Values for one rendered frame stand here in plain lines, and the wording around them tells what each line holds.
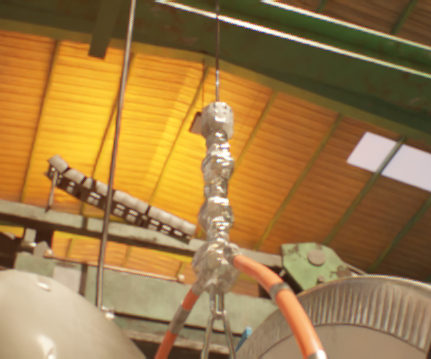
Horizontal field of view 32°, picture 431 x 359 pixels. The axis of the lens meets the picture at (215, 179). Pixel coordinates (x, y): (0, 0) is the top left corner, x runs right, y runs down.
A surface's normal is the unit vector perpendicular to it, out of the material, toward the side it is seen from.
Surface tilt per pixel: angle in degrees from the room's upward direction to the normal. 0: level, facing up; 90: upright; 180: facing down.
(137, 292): 90
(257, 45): 180
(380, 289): 89
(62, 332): 71
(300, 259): 90
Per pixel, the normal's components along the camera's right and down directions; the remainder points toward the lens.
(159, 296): 0.33, -0.62
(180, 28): 0.00, 0.75
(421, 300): -0.94, -0.23
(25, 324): 0.75, -0.60
